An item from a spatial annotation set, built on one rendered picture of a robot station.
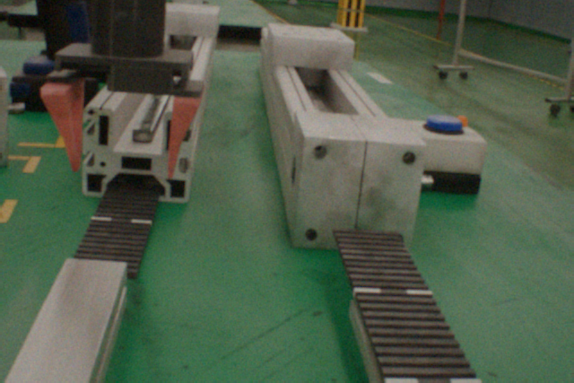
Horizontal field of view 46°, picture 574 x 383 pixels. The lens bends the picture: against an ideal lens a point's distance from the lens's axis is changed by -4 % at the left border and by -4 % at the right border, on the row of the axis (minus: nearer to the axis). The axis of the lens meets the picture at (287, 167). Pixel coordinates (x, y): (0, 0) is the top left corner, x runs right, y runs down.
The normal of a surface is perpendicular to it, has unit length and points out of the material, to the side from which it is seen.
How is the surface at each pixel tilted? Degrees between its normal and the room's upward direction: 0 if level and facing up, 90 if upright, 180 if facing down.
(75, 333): 0
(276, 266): 0
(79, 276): 0
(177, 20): 90
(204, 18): 90
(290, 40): 90
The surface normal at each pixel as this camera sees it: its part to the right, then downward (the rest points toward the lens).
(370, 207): 0.07, 0.30
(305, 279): 0.09, -0.95
